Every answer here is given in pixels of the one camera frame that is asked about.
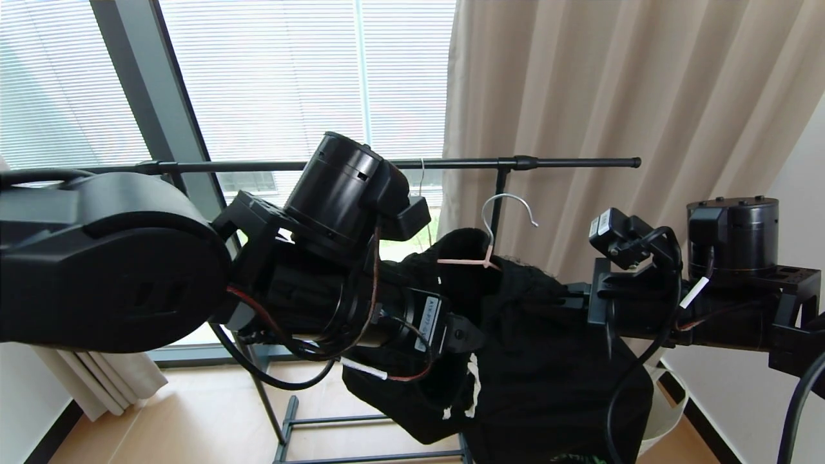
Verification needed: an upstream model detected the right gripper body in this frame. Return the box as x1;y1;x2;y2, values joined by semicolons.
587;258;694;358

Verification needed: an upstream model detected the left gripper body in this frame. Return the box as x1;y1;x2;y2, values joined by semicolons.
353;267;485;360

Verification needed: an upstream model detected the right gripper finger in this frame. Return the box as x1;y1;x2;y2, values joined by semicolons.
558;282;590;311

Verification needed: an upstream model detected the pink clothes hanger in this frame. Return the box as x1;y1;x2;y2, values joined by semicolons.
412;158;442;252
437;193;539;273

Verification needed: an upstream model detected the black drawstring garment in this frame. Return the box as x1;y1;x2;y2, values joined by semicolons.
342;227;655;464

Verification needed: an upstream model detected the white laundry basket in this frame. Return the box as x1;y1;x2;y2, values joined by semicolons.
638;364;690;458

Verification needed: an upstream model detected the black clothes rack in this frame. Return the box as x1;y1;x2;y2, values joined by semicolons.
84;155;642;464

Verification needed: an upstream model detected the beige curtain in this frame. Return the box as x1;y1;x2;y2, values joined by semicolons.
438;0;825;387
32;345;168;421

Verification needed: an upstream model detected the window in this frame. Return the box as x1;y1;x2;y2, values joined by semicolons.
0;0;458;368

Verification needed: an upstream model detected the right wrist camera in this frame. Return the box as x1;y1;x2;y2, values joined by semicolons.
588;208;683;271

